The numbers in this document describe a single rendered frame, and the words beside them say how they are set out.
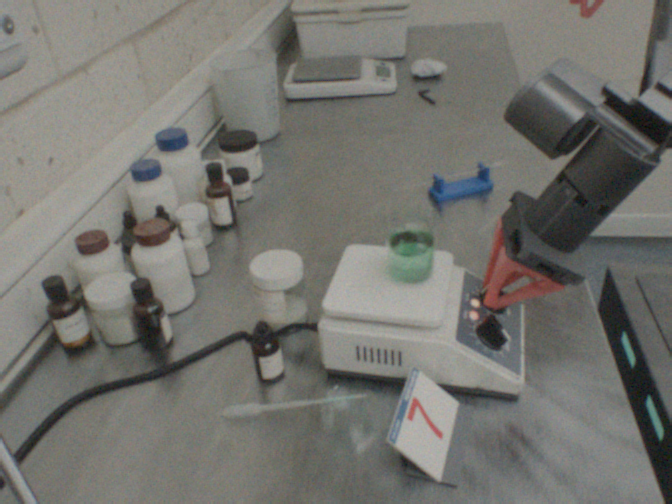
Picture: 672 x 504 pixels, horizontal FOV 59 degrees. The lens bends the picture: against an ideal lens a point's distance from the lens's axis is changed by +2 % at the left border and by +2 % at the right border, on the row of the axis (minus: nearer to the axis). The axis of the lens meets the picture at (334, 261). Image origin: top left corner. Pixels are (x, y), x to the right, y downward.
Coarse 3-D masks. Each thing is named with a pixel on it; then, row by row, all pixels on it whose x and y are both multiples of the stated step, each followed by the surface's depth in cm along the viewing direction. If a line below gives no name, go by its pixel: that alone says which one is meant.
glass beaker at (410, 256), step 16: (400, 208) 59; (416, 208) 59; (432, 208) 58; (400, 224) 60; (416, 224) 60; (432, 224) 55; (400, 240) 56; (416, 240) 56; (432, 240) 57; (400, 256) 57; (416, 256) 57; (432, 256) 58; (400, 272) 58; (416, 272) 58; (432, 272) 59
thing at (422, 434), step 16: (416, 384) 55; (432, 384) 57; (416, 400) 54; (432, 400) 55; (448, 400) 57; (416, 416) 53; (432, 416) 54; (448, 416) 55; (400, 432) 51; (416, 432) 52; (432, 432) 53; (416, 448) 51; (432, 448) 52; (432, 464) 51
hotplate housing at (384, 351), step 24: (456, 288) 62; (456, 312) 59; (336, 336) 58; (360, 336) 57; (384, 336) 57; (408, 336) 56; (432, 336) 56; (336, 360) 60; (360, 360) 59; (384, 360) 58; (408, 360) 58; (432, 360) 57; (456, 360) 56; (480, 360) 56; (456, 384) 58; (480, 384) 57; (504, 384) 56
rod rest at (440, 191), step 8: (488, 168) 92; (480, 176) 94; (488, 176) 93; (440, 184) 90; (448, 184) 94; (456, 184) 94; (464, 184) 93; (472, 184) 93; (480, 184) 93; (488, 184) 93; (432, 192) 92; (440, 192) 91; (448, 192) 92; (456, 192) 92; (464, 192) 92; (472, 192) 93; (440, 200) 91
